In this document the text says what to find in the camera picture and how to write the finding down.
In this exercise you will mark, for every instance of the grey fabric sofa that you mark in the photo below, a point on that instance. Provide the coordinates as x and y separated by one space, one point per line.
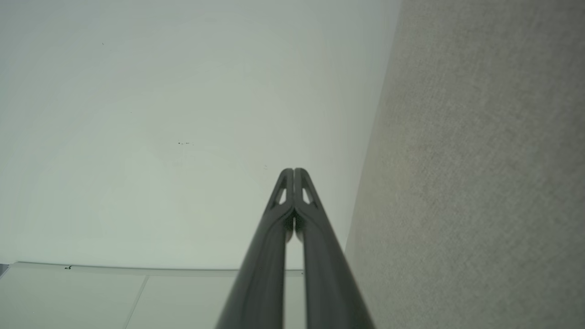
480 183

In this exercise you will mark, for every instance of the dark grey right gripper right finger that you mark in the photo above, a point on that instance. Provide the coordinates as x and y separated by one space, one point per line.
327 274

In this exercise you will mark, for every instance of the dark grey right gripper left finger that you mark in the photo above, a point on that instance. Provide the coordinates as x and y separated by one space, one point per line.
265 256

